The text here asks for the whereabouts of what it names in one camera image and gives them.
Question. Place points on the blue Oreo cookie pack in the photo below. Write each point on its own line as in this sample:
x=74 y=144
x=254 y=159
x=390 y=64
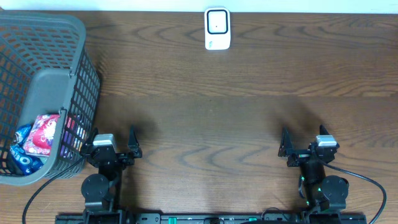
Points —
x=26 y=163

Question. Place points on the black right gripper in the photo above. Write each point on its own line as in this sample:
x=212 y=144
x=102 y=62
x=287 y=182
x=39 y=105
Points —
x=286 y=149

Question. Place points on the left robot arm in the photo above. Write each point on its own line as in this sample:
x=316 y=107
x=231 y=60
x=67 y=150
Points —
x=102 y=191

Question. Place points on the grey plastic shopping basket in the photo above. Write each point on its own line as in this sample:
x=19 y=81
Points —
x=45 y=69

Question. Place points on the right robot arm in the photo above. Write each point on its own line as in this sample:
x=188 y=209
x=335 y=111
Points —
x=325 y=195

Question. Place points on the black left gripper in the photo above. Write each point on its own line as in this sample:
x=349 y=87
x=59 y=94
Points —
x=121 y=156

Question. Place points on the red purple snack pack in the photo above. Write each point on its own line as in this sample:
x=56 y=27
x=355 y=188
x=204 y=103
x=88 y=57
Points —
x=40 y=139

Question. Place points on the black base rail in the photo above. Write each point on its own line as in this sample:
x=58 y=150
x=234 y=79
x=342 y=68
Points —
x=155 y=218

